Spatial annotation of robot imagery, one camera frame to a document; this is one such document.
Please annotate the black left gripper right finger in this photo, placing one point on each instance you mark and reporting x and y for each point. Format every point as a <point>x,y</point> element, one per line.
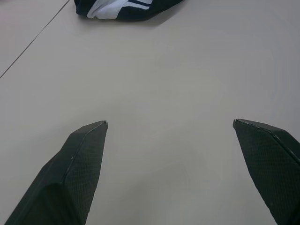
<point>269,159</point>

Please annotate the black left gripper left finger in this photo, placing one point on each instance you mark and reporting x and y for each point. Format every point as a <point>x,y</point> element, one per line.
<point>70,173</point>

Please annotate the navy and white zip jacket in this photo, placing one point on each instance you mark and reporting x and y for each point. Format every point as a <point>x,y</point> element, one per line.
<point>122,9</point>

